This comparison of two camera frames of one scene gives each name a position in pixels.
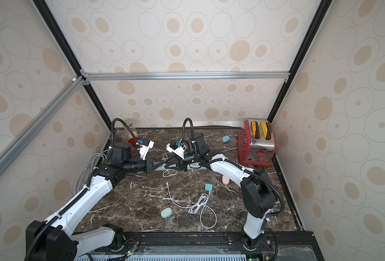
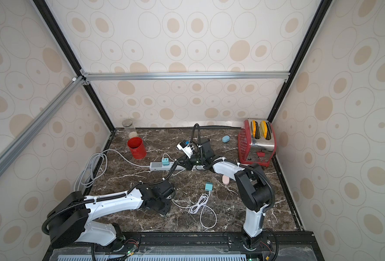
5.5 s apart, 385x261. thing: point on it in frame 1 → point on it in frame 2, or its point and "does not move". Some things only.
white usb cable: x=166 y=176 → x=173 y=160
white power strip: x=173 y=167 does not move
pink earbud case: x=225 y=180 does not move
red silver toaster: x=256 y=144 does not move
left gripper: x=149 y=166 → x=166 y=210
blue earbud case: x=225 y=138 does not move
